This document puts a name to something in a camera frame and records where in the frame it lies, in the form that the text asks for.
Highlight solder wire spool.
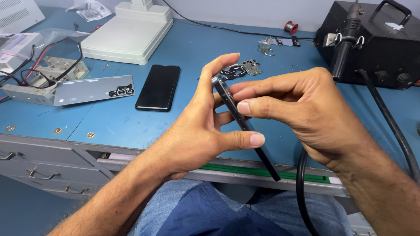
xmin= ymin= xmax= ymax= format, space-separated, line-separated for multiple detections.
xmin=283 ymin=21 xmax=299 ymax=35

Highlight clear plastic bag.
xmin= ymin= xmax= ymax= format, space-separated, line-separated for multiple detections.
xmin=0 ymin=28 xmax=91 ymax=75

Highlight open grey drawer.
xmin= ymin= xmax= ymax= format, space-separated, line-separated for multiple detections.
xmin=96 ymin=152 xmax=350 ymax=198

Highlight green mat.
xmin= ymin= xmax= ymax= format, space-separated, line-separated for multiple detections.
xmin=199 ymin=163 xmax=331 ymax=184

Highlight black test lead cable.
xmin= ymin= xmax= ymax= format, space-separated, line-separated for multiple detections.
xmin=0 ymin=43 xmax=83 ymax=89

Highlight phone circuit board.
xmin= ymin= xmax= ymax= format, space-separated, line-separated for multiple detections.
xmin=240 ymin=59 xmax=263 ymax=76

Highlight thick black hose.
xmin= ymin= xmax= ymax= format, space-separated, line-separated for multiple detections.
xmin=295 ymin=68 xmax=420 ymax=236

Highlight black smartphone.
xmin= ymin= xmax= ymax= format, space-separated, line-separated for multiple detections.
xmin=135 ymin=64 xmax=181 ymax=112

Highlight grey metal holding fixture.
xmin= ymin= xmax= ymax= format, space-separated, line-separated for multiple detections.
xmin=0 ymin=56 xmax=90 ymax=107

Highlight grey drawer cabinet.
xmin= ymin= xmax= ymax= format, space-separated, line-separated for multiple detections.
xmin=0 ymin=132 xmax=116 ymax=201

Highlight white ventilated device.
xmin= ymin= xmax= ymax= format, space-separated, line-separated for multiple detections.
xmin=0 ymin=0 xmax=46 ymax=33

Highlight small board with flex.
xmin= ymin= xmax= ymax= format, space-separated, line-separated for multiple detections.
xmin=258 ymin=36 xmax=301 ymax=47

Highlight dark phone frame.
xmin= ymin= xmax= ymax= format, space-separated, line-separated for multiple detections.
xmin=211 ymin=74 xmax=281 ymax=182

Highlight person's left hand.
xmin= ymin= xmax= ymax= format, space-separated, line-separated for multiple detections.
xmin=154 ymin=52 xmax=266 ymax=183

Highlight black hot air station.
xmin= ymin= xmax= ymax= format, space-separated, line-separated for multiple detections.
xmin=314 ymin=0 xmax=420 ymax=89

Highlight black hot air handle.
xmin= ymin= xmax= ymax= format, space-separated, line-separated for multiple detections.
xmin=329 ymin=1 xmax=366 ymax=82

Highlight black flex cable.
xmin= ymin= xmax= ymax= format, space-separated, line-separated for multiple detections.
xmin=219 ymin=64 xmax=249 ymax=81

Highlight black power cable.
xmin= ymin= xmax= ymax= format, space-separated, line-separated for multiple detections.
xmin=162 ymin=0 xmax=316 ymax=42

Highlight white microscope base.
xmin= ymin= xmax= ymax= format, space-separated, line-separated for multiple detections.
xmin=80 ymin=0 xmax=174 ymax=66

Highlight person's blue jeans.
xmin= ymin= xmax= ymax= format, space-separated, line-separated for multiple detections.
xmin=127 ymin=178 xmax=354 ymax=236

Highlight metal ring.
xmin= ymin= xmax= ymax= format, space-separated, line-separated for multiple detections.
xmin=257 ymin=43 xmax=276 ymax=57

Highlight person's right hand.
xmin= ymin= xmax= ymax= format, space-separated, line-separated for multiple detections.
xmin=229 ymin=67 xmax=372 ymax=170

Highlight red test lead cable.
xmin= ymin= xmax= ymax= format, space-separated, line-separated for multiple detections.
xmin=0 ymin=24 xmax=102 ymax=102

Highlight grey phone back cover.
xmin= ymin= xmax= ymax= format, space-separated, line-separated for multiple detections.
xmin=53 ymin=75 xmax=136 ymax=107

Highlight small clear parts bag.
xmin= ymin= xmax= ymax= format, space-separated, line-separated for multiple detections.
xmin=65 ymin=0 xmax=113 ymax=22

